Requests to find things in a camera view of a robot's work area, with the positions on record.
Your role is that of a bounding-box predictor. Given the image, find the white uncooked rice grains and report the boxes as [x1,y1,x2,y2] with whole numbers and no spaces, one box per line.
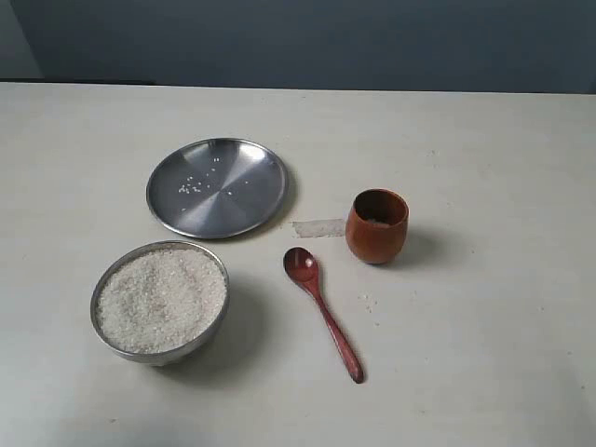
[96,248,227,354]

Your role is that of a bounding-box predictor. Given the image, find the clear tape strip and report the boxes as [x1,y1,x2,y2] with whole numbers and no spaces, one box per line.
[291,219,345,238]

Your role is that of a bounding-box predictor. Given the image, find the brown wooden cup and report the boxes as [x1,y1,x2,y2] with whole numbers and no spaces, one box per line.
[345,189,410,264]

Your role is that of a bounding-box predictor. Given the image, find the round steel plate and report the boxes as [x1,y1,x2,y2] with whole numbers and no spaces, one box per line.
[145,138,289,239]

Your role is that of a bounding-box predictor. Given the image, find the red wooden spoon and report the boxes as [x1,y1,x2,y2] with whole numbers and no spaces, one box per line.
[283,247,365,384]

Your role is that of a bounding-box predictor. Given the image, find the steel bowl of rice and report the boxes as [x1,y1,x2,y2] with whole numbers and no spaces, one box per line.
[90,240,230,366]

